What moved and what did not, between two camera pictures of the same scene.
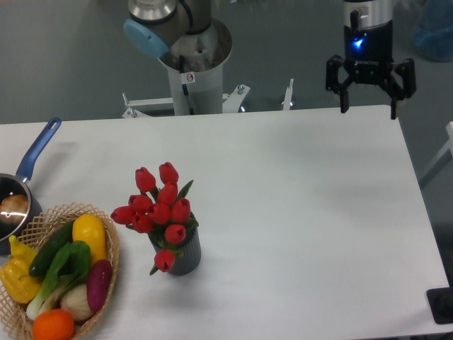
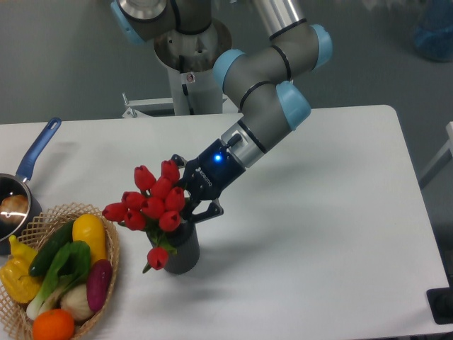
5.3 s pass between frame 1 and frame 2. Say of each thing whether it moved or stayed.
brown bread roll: stayed
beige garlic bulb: stayed
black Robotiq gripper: moved
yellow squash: stayed
